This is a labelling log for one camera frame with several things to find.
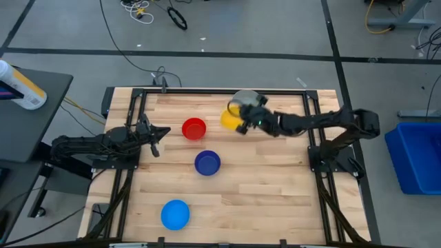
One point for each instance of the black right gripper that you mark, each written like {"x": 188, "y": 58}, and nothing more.
{"x": 260, "y": 120}

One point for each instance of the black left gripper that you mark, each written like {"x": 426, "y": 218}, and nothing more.
{"x": 144, "y": 132}

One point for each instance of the yellow plastic bowl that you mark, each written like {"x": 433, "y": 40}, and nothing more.
{"x": 229, "y": 120}

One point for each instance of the red plastic bowl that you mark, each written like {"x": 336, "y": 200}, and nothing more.
{"x": 194, "y": 129}

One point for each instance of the light blue plastic bowl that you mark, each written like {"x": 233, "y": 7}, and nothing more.
{"x": 175, "y": 215}

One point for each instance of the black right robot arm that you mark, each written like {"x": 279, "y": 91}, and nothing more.
{"x": 310, "y": 122}

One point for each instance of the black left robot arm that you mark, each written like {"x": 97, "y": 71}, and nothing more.
{"x": 89, "y": 143}

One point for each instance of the dark blue plastic bowl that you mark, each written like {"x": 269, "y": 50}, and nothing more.
{"x": 207, "y": 163}

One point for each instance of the grey table clamp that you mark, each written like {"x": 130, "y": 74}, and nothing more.
{"x": 162, "y": 82}

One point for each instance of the dark grey side table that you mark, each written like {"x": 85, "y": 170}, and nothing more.
{"x": 31, "y": 120}

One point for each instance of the white and yellow wipes canister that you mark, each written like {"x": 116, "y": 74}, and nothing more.
{"x": 25, "y": 89}

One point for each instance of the blue plastic bin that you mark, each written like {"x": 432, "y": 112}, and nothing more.
{"x": 415, "y": 158}

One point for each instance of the grey desk leg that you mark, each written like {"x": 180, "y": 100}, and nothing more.
{"x": 403, "y": 19}

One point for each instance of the black aluminium table frame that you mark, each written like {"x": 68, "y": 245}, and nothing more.
{"x": 224, "y": 91}

